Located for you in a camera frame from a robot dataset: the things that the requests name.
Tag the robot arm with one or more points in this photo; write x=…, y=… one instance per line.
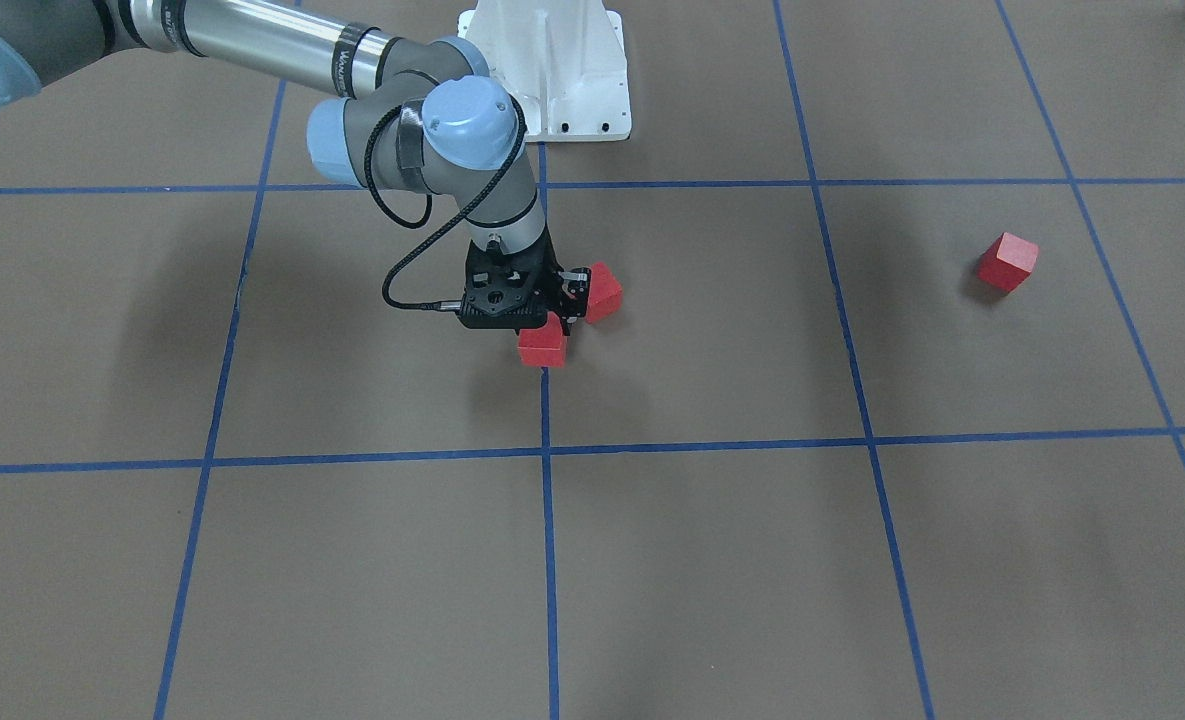
x=399, y=116

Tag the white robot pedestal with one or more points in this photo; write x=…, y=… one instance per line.
x=564, y=61

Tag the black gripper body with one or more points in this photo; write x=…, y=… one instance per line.
x=569, y=290

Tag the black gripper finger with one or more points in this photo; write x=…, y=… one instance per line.
x=576, y=284
x=558, y=326

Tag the red block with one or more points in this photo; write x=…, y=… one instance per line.
x=605, y=294
x=535, y=348
x=1007, y=263

